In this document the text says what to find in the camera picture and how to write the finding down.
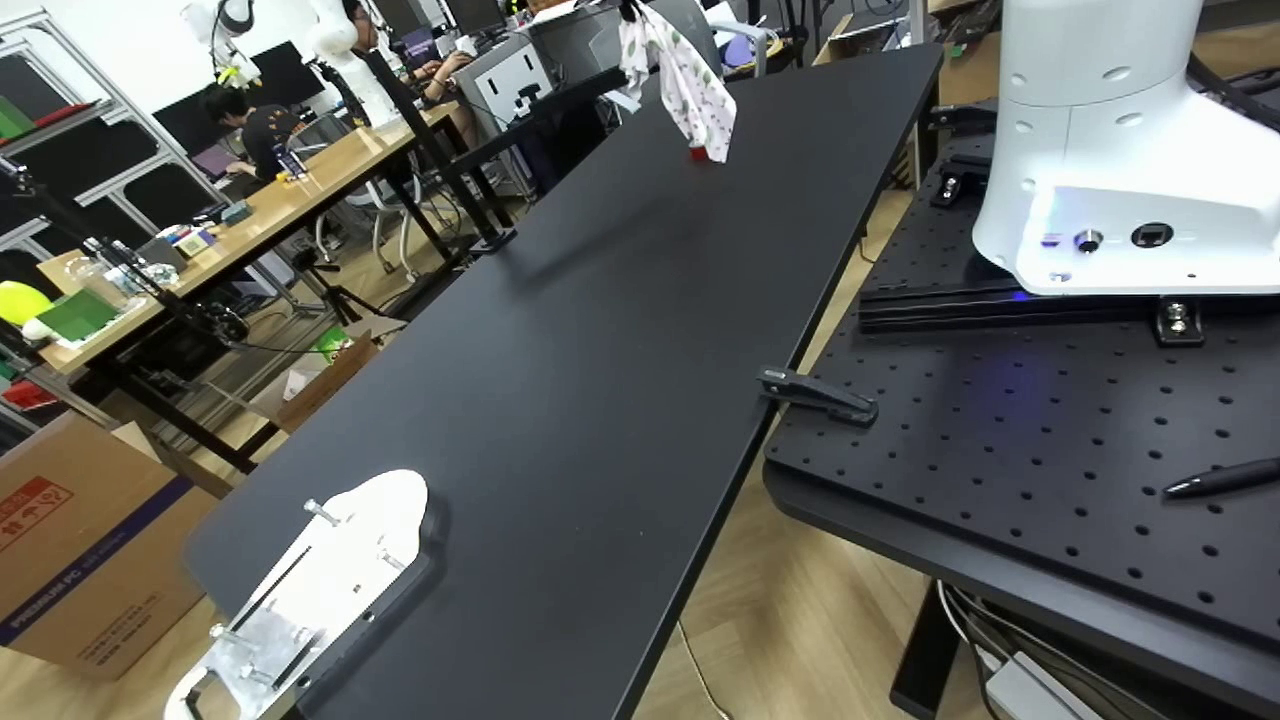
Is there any black perforated breadboard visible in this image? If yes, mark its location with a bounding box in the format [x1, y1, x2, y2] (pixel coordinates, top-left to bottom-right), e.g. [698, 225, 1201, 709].
[760, 133, 1280, 716]

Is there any green mat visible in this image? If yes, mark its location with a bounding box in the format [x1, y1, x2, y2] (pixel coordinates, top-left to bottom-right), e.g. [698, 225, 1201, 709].
[33, 287, 122, 348]

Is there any grey computer case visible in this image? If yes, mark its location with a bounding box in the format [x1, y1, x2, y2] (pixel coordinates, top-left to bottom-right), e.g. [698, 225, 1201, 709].
[454, 36, 554, 135]

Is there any black pen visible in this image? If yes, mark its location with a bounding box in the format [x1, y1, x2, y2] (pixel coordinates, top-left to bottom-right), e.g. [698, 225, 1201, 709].
[1159, 452, 1280, 505]

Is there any black clamp lever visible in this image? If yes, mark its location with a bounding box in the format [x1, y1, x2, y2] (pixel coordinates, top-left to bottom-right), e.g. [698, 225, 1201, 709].
[760, 367, 885, 431]

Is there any black aluminium rail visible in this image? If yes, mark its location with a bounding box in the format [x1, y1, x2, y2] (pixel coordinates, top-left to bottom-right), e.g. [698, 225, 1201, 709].
[857, 284, 1280, 336]

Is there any cardboard box with red print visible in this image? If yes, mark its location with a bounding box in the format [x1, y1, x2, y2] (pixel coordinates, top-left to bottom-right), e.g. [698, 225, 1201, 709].
[0, 408, 224, 683]

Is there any white cloth with green leaves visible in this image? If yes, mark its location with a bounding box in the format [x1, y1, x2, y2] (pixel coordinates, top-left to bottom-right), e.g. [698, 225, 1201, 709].
[634, 2, 740, 168]

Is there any person in black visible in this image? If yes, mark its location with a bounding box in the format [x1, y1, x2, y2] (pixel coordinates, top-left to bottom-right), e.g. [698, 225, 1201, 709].
[211, 82, 311, 182]

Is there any long wooden desk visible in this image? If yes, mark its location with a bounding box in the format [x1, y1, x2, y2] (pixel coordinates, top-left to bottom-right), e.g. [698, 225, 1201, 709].
[36, 101, 462, 377]

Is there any white metal clamp device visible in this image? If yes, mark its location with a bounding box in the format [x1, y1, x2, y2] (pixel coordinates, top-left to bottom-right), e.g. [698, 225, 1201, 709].
[164, 468, 436, 720]

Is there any white power adapter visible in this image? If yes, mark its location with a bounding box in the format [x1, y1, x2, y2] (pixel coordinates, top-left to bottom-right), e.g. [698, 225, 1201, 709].
[979, 648, 1113, 720]

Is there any metal mounting bracket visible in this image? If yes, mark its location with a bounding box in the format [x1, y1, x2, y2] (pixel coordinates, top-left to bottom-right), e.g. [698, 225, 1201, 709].
[1153, 296, 1208, 352]

